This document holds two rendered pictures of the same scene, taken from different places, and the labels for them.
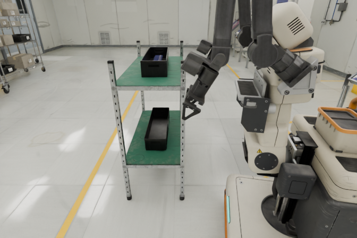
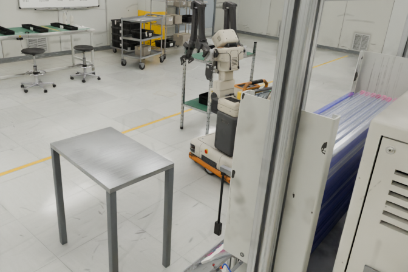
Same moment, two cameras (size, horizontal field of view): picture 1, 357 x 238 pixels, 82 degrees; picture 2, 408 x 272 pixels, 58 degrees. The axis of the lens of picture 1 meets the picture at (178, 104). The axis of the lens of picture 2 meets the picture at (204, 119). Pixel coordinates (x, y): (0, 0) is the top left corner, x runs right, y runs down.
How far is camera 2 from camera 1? 3.28 m
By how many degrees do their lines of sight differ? 35
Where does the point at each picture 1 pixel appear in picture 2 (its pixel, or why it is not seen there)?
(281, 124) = (221, 80)
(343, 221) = (220, 121)
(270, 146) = (215, 89)
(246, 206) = not seen: hidden behind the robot
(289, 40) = (217, 43)
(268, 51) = (198, 44)
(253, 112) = (208, 70)
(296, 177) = (214, 101)
